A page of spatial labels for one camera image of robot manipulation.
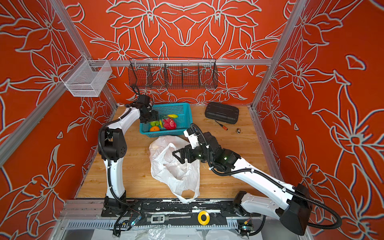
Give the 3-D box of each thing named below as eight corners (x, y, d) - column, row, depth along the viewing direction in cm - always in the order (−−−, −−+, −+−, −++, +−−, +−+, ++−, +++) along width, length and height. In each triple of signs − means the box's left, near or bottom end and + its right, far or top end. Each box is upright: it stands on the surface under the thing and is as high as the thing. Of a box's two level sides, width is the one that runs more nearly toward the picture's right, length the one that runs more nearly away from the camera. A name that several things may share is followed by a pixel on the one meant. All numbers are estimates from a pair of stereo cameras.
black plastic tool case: (203, 119, 112) (204, 115, 108) (206, 105, 122) (207, 100, 118) (236, 125, 108) (238, 120, 104) (237, 109, 118) (238, 105, 114)
